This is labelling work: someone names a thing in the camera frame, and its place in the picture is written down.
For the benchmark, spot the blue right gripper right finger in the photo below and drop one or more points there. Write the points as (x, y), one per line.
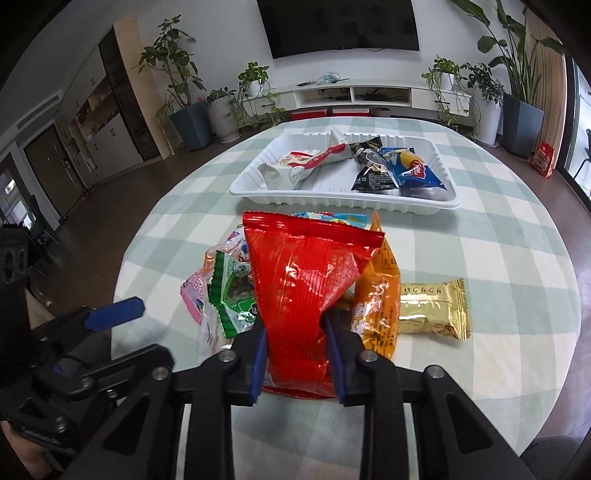
(336, 364)

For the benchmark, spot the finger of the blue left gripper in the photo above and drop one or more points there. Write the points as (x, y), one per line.
(115, 314)

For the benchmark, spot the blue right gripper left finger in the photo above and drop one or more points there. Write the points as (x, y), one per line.
(259, 361)

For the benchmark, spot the pink snack packet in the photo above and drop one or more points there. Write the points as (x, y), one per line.
(194, 292)

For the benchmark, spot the orange snack packet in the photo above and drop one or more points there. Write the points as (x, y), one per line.
(377, 303)

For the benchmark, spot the red snack bag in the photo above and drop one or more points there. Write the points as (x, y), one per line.
(300, 268)

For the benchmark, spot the black sesame snack packet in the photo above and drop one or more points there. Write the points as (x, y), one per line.
(375, 175)

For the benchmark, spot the person's left hand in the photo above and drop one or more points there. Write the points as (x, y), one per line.
(31, 455)

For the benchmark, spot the green snack packet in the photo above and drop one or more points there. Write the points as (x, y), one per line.
(231, 292)

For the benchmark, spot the gold snack packet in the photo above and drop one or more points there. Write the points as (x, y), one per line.
(435, 308)

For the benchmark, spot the blue cartoon snack packet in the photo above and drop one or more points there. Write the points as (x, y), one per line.
(351, 219)

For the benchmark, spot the white red snack packet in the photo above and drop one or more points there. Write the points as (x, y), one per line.
(296, 166)

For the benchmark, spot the wooden shelf cabinet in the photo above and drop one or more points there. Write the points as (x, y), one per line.
(107, 118)

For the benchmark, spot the white plastic tray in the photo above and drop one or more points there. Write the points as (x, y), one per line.
(332, 185)

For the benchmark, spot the left tall potted plant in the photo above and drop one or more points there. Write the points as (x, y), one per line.
(167, 55)

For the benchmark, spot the left plant ribbed pot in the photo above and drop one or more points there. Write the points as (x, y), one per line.
(222, 116)

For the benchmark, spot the blue red snack packet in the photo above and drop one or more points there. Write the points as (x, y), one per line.
(409, 169)

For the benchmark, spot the left small trailing plant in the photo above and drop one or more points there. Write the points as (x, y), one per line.
(255, 105)

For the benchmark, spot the small trailing plant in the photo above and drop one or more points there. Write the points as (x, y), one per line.
(255, 105)
(442, 79)

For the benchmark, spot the red bag on floor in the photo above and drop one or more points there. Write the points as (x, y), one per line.
(543, 160)

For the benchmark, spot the white tv cabinet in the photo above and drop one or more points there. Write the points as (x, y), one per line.
(362, 98)

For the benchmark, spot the tall plant dark pot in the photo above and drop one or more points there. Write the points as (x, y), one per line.
(522, 120)

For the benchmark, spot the plant in white pot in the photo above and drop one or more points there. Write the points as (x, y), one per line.
(487, 101)

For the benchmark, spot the black wall television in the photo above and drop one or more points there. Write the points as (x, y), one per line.
(300, 27)

